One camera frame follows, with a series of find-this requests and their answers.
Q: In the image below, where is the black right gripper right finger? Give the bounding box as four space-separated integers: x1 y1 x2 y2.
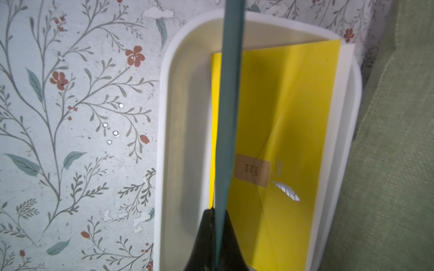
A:
218 211 249 271

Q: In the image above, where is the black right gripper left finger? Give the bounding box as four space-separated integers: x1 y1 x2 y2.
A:
184 208 215 271

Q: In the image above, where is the yellow envelope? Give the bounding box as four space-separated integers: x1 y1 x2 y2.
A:
227 40 344 271

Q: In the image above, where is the cream white envelope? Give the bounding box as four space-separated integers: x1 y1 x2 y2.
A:
305 44 354 271

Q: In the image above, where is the dark green envelope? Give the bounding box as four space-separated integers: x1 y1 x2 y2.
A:
214 1 245 271

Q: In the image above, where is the green square pillow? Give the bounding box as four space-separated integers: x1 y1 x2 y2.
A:
320 1 434 271

